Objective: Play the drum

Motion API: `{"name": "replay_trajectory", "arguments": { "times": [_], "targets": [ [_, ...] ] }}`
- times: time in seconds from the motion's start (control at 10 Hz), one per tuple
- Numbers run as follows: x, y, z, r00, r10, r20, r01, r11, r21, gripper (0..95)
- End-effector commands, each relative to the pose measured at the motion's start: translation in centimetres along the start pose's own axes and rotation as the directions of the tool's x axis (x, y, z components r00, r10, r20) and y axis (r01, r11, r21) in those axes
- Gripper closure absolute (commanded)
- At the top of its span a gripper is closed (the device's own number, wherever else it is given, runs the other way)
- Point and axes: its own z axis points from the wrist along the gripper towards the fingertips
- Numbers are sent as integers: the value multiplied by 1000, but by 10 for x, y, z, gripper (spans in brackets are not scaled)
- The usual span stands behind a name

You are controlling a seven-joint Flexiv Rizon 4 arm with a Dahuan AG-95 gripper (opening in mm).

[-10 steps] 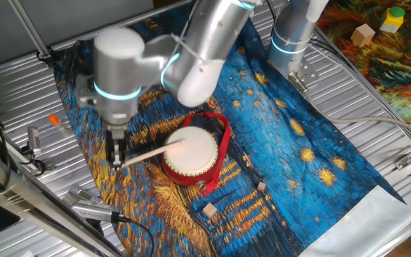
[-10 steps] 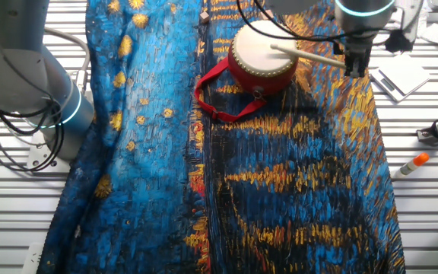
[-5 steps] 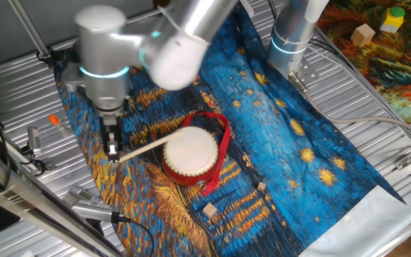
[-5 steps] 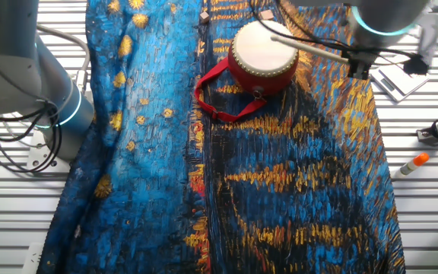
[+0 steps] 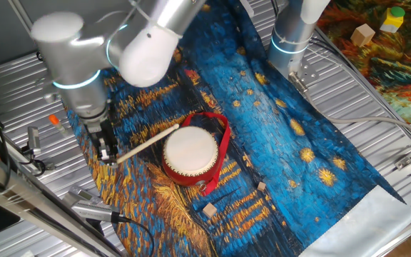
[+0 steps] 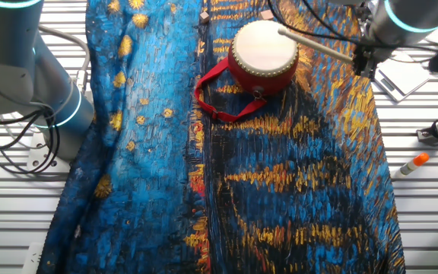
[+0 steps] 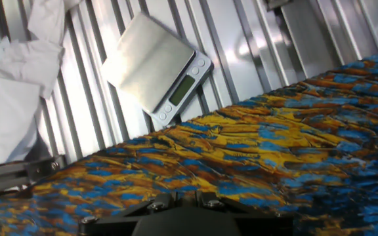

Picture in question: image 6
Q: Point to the larger small wooden cube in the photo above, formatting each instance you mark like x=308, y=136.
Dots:
x=267, y=14

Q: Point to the wooden drumstick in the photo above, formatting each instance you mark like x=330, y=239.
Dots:
x=314, y=43

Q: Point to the red drum white skin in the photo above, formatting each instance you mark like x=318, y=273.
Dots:
x=261, y=49

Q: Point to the white glue stick orange cap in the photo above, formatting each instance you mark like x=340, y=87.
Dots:
x=409, y=166

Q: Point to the blue yellow painted cloth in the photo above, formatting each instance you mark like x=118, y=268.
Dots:
x=146, y=171

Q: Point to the silver digital scale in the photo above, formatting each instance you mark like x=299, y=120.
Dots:
x=403, y=74

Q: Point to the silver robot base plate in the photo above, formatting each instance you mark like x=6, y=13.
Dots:
x=40, y=156

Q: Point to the tiny wooden cube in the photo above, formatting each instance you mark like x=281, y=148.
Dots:
x=204, y=17

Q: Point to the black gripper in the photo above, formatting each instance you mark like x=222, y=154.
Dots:
x=369, y=51

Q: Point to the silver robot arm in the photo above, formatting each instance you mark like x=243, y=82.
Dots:
x=13, y=57

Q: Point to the white plastic strip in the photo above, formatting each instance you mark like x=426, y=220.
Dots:
x=32, y=259

